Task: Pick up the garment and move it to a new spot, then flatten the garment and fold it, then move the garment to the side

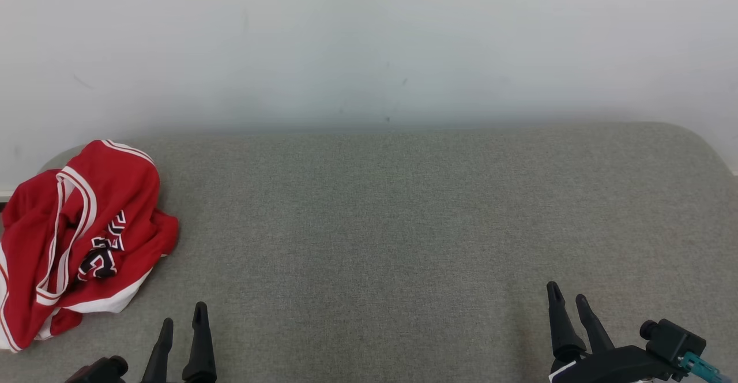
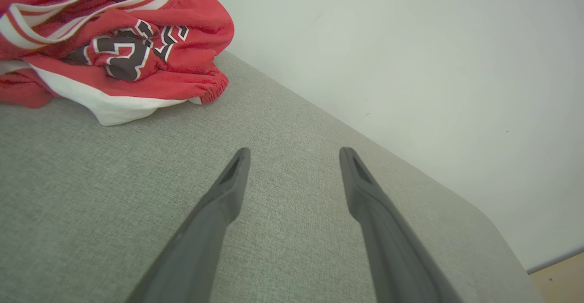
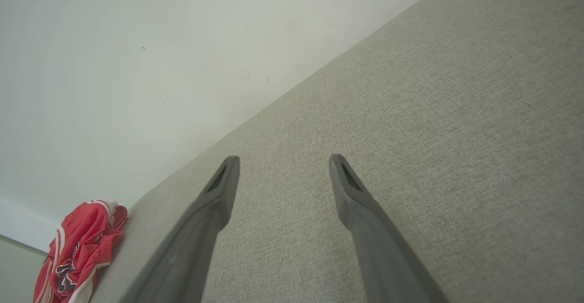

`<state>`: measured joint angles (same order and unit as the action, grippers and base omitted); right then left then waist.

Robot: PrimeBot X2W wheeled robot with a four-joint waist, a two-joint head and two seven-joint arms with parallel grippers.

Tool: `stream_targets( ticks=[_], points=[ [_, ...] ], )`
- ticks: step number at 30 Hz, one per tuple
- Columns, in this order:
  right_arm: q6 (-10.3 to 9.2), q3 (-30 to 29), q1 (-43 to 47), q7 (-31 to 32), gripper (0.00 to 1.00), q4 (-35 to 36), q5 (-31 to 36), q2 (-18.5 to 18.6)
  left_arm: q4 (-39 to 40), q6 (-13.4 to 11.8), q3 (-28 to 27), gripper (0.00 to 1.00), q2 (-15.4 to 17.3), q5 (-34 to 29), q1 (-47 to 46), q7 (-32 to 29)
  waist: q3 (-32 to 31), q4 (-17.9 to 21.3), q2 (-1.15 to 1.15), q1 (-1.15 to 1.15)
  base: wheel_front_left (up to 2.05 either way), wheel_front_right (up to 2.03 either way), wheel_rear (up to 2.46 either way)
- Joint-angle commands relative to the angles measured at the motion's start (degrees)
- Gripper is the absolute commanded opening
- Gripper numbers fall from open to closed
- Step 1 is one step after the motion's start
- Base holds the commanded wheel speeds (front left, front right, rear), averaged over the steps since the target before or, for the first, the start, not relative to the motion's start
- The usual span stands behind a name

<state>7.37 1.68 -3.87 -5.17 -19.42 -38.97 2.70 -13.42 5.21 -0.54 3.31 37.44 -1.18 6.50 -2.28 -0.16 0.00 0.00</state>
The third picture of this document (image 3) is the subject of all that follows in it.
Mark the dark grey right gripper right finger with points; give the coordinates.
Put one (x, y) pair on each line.
(383, 257)

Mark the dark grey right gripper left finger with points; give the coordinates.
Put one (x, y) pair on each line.
(191, 248)

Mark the red shorts with white bands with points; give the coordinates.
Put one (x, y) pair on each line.
(86, 221)

